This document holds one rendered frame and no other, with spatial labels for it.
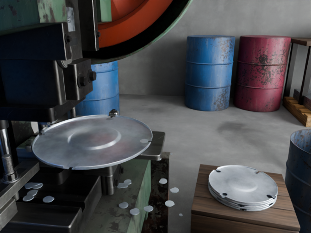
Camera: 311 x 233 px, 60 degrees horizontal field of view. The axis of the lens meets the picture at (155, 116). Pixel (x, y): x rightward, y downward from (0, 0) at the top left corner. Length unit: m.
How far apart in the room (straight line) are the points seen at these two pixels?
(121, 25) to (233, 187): 0.80
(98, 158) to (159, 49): 3.41
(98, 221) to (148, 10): 0.65
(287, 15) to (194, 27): 1.19
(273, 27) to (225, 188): 3.08
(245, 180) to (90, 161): 0.84
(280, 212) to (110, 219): 0.77
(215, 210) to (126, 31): 0.76
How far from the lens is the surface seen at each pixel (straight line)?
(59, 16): 0.52
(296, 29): 4.14
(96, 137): 0.68
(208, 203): 1.19
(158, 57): 3.96
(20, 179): 0.63
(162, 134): 0.71
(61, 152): 0.65
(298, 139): 1.74
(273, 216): 1.20
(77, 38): 0.70
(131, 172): 0.80
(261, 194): 1.23
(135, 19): 0.95
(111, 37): 0.97
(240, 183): 1.26
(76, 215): 0.58
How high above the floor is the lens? 1.06
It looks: 20 degrees down
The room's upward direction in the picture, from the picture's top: straight up
